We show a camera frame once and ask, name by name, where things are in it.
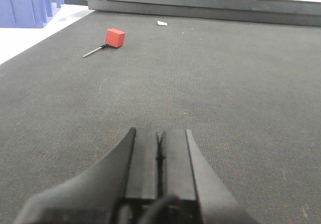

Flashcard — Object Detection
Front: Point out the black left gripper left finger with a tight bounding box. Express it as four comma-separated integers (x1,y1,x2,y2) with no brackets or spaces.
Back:
14,128,158,223

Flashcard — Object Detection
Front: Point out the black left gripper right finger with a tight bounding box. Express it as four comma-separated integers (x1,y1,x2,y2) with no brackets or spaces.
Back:
162,129,253,223

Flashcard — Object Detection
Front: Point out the blue plastic crate stack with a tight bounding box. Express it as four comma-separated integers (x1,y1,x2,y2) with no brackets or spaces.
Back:
1,0,64,28

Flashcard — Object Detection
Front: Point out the thin metal rod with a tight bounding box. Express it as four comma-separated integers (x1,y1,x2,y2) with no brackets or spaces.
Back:
82,44,108,58

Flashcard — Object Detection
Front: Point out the red cube block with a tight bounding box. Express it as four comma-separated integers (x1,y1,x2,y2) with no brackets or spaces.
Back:
104,28,125,48

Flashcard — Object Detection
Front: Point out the white paper scrap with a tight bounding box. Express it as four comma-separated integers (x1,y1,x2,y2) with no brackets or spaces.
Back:
156,21,168,26

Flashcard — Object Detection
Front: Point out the dark grey platform frame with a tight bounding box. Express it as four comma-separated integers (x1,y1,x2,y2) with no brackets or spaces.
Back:
66,0,320,27

